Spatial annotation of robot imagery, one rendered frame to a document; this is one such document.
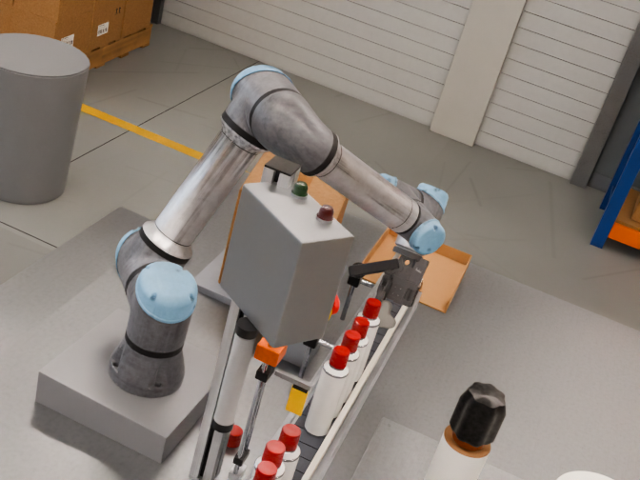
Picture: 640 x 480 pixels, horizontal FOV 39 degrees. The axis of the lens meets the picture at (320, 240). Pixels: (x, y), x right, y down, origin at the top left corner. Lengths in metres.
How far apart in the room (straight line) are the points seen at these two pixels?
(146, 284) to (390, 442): 0.60
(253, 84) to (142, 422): 0.67
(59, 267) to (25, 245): 1.60
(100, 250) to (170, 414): 0.67
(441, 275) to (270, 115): 1.11
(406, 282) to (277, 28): 4.35
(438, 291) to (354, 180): 0.88
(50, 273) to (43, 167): 1.83
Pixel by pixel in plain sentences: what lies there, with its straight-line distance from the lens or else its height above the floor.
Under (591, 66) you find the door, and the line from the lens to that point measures 5.74.
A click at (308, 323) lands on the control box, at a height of 1.32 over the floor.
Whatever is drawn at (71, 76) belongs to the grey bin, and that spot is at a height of 0.61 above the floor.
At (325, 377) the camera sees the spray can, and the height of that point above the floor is 1.03.
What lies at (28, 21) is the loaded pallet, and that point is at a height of 0.34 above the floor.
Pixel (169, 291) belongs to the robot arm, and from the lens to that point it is 1.72.
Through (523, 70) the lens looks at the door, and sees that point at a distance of 5.80.
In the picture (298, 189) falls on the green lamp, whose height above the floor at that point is 1.49.
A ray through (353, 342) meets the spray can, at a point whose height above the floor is 1.08.
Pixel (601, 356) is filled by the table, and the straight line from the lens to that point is 2.57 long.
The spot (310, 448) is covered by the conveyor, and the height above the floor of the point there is 0.88.
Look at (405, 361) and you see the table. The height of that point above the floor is 0.83.
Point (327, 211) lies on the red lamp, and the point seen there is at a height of 1.49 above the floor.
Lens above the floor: 2.10
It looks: 29 degrees down
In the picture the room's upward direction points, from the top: 16 degrees clockwise
